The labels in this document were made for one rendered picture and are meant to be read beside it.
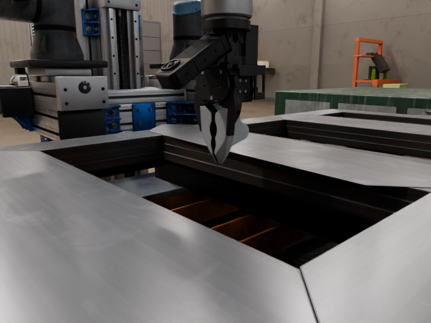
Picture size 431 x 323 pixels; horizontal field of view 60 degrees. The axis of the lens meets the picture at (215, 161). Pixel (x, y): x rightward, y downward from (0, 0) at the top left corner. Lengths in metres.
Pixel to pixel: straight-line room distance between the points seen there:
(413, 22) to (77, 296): 11.70
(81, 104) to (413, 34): 11.07
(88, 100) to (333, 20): 12.15
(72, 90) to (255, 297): 0.91
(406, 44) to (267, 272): 11.60
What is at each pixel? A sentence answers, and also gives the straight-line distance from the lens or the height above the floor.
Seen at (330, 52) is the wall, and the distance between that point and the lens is 12.94.
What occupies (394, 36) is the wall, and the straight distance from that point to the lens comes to 11.98.
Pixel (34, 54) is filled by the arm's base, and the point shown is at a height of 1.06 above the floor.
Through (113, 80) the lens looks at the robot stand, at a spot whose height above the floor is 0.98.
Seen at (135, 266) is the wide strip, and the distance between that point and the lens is 0.29.
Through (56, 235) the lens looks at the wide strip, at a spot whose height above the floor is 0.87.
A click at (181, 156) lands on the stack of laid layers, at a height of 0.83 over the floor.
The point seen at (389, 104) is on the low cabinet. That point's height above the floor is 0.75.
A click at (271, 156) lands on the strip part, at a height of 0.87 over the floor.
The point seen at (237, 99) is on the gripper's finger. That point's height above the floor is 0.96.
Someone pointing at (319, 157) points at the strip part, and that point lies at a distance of 0.65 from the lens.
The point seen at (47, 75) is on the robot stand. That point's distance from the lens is 1.17.
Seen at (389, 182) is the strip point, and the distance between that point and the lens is 0.53.
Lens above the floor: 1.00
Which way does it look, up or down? 13 degrees down
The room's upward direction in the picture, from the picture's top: straight up
